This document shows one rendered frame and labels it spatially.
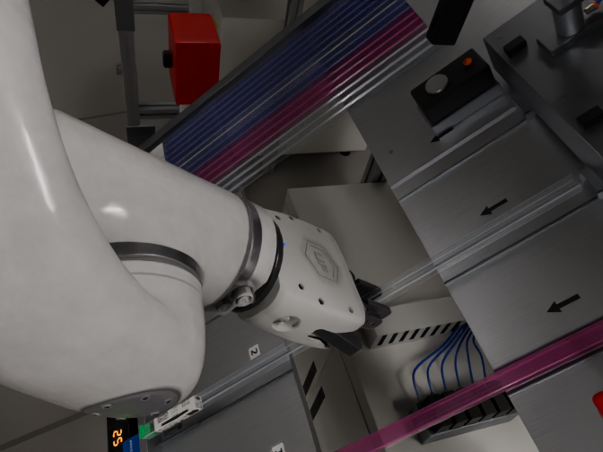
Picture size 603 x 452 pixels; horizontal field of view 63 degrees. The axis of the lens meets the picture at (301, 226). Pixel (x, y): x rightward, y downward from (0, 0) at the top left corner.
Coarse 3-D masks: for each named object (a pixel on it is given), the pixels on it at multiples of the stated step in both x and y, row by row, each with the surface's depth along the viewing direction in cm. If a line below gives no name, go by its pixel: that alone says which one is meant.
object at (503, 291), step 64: (512, 0) 56; (448, 64) 58; (384, 128) 59; (512, 128) 49; (448, 192) 51; (512, 192) 47; (512, 256) 44; (576, 256) 41; (512, 320) 42; (576, 320) 39; (576, 384) 38; (576, 448) 36
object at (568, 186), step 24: (552, 192) 42; (576, 192) 41; (504, 216) 43; (528, 216) 42; (480, 240) 43; (432, 264) 45; (384, 288) 46; (408, 288) 46; (264, 360) 50; (216, 384) 52; (240, 384) 51; (144, 432) 55
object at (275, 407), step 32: (224, 320) 60; (224, 352) 57; (256, 352) 55; (256, 384) 53; (288, 384) 51; (192, 416) 56; (224, 416) 54; (256, 416) 52; (288, 416) 50; (192, 448) 54; (224, 448) 52; (256, 448) 50; (288, 448) 48
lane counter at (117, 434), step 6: (120, 426) 63; (126, 426) 62; (114, 432) 63; (120, 432) 62; (126, 432) 62; (114, 438) 63; (120, 438) 62; (126, 438) 62; (114, 444) 62; (120, 444) 62; (114, 450) 62
